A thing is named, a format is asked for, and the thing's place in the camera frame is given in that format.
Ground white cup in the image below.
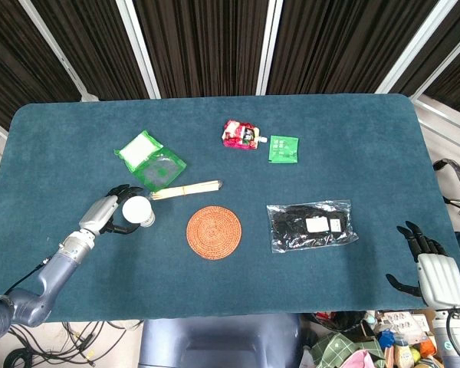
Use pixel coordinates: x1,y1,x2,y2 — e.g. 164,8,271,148
121,195,156,228

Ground black floor cables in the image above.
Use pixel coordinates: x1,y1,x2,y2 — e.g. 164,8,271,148
0,320,145,368

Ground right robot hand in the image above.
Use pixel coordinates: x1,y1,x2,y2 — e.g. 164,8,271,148
386,220,460,310

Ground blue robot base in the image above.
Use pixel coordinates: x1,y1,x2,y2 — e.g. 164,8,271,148
137,313,304,368

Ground green packet with white pad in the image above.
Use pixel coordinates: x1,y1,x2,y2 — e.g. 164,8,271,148
113,130,165,173

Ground clear bag with black items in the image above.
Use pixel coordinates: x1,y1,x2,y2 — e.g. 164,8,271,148
266,199,360,254

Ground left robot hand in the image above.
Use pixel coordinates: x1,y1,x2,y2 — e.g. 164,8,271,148
78,184,144,237

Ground teal table cloth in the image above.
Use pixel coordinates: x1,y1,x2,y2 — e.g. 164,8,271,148
0,93,460,323

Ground pile of snack packages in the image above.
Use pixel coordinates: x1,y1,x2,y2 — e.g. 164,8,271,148
302,309,445,368

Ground green square sachet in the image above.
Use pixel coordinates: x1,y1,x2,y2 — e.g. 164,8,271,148
268,134,300,164

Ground bundle of wooden chopsticks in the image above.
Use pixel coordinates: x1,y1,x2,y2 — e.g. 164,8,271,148
149,179,225,201

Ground green packet with grey pad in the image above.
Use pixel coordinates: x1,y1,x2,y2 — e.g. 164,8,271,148
137,147,188,192

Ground red crumpled drink pouch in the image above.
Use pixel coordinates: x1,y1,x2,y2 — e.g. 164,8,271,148
222,120,269,150

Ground round orange woven coaster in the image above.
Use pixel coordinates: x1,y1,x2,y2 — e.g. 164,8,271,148
186,205,243,261

